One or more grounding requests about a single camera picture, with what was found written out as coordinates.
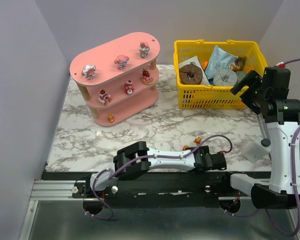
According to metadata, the strawberry donut toy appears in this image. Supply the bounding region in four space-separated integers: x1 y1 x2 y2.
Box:
142 68 154 85

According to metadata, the pink flower-ring bunny toy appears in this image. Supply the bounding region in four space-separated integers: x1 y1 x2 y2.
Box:
139 41 150 59

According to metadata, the pink strawberry bear toy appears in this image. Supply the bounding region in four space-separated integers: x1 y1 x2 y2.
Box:
124 80 134 95

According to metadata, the orange bear toy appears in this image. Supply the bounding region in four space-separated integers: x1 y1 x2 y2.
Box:
193 137 202 146
107 114 115 124
182 145 189 151

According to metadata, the red white bow toy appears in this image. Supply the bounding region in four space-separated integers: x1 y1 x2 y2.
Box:
98 89 112 106

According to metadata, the pink wide-eared toy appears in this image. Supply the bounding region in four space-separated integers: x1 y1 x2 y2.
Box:
114 54 130 70

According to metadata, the pink white hooded toy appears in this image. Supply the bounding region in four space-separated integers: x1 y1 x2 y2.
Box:
81 64 97 80

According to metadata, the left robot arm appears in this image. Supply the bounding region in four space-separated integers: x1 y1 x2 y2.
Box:
71 141 227 198

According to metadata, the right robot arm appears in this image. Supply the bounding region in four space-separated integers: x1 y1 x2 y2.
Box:
230 67 300 209

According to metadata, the pink three-tier shelf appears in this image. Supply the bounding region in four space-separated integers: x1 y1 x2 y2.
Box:
69 32 161 127

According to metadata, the green round cake pack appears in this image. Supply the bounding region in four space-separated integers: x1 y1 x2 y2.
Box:
236 71 247 82

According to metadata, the grey round cake pack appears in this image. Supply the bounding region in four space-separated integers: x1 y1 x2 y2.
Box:
213 68 238 87

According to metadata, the light blue snack bag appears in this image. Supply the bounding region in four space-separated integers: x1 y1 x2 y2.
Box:
205 45 239 80

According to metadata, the white flat packet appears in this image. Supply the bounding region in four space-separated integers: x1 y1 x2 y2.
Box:
178 55 203 70

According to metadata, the brown round cake pack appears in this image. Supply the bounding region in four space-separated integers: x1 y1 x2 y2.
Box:
179 64 203 85

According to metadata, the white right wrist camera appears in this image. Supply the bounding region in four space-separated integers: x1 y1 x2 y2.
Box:
275 62 286 68

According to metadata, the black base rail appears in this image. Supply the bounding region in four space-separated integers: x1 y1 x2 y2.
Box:
30 171 248 210

